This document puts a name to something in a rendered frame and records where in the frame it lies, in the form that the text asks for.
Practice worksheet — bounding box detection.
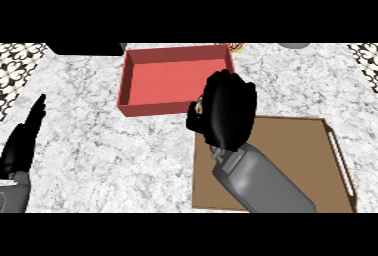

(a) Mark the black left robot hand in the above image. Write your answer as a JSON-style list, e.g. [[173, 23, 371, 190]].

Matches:
[[0, 93, 49, 179]]

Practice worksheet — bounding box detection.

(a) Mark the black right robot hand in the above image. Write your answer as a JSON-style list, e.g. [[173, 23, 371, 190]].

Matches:
[[185, 68, 259, 153]]

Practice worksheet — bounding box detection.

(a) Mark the cupcake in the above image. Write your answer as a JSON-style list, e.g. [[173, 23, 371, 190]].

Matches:
[[196, 95, 207, 115]]

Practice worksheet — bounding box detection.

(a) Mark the red cardboard box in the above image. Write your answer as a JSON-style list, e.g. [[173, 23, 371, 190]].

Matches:
[[116, 44, 237, 118]]

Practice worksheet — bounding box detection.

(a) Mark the brown wooden tray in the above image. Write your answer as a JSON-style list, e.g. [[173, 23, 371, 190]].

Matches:
[[191, 115, 360, 214]]

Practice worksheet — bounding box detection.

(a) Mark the yellow patterned packet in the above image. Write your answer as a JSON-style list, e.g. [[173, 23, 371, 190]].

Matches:
[[215, 43, 246, 54]]

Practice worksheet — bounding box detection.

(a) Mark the grey round object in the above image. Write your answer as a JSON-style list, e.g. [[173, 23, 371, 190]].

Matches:
[[277, 43, 314, 50]]

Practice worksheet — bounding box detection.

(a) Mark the black appliance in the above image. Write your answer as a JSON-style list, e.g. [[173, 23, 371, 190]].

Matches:
[[45, 43, 128, 57]]

